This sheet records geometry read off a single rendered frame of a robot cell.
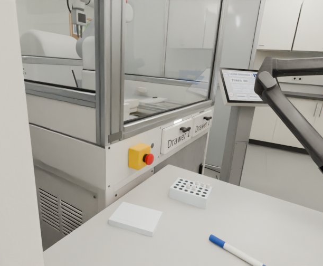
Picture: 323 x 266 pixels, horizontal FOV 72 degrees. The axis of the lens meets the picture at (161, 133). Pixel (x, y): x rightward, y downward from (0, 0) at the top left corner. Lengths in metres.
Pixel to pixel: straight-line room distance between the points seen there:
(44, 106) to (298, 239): 0.87
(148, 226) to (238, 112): 1.40
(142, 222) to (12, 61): 0.51
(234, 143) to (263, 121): 2.06
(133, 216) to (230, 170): 1.46
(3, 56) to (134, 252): 0.48
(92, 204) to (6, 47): 0.67
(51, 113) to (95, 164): 0.24
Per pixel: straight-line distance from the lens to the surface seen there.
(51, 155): 0.89
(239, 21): 2.63
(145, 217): 0.65
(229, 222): 0.72
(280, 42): 4.22
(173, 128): 0.96
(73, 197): 0.89
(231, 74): 1.82
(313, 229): 0.82
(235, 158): 1.99
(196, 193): 0.74
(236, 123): 1.88
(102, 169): 0.70
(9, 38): 0.22
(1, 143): 0.23
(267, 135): 4.00
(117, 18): 0.65
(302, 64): 0.98
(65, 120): 0.77
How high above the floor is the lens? 1.18
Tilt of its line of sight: 17 degrees down
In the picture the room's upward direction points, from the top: 4 degrees clockwise
